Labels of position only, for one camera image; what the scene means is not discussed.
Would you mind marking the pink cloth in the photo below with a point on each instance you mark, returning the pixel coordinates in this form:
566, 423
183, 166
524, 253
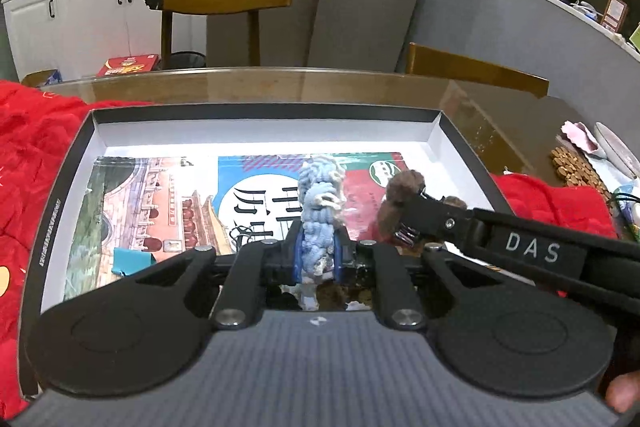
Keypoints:
580, 137

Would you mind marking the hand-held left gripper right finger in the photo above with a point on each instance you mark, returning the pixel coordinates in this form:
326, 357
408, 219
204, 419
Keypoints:
340, 257

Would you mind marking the black trash bin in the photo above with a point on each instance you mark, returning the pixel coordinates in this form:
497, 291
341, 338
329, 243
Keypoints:
187, 59

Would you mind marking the light blue packet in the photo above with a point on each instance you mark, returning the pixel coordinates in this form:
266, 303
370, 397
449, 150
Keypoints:
630, 217

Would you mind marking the red bear printed blanket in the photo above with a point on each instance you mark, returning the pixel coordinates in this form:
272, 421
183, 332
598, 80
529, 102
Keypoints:
30, 167

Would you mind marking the red green printed card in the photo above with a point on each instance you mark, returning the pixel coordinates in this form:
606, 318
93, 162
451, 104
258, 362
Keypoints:
367, 177

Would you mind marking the red snack box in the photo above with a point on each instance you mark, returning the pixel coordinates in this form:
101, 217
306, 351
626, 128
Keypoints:
127, 66

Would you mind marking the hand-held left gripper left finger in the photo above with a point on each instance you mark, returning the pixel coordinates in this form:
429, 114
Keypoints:
296, 252

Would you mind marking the white kitchen cabinet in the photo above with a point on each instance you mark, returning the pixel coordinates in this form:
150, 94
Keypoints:
85, 22

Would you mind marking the blue white printed card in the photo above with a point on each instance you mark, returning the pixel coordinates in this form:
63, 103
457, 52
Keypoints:
260, 202

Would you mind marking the cardboard box with blue item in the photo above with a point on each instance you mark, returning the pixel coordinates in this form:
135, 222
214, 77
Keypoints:
50, 77

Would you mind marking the person's right hand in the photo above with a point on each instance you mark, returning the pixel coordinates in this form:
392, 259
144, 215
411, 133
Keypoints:
624, 391

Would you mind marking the wooden bead mat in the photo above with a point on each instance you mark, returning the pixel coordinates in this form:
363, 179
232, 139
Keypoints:
575, 167

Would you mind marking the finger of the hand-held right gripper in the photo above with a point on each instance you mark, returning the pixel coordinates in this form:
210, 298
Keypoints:
440, 222

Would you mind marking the small picture frame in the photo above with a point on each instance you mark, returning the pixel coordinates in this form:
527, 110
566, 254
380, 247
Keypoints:
614, 12

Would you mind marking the black shallow box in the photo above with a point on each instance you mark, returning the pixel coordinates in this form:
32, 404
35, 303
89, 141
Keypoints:
250, 134

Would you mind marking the white flat item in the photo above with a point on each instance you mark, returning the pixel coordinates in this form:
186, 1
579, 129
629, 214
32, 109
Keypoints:
617, 152

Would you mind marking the blue white scrunchie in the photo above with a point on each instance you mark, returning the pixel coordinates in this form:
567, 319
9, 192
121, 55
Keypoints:
320, 207

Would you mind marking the building picture booklet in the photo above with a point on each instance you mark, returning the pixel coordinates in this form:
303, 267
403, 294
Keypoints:
145, 212

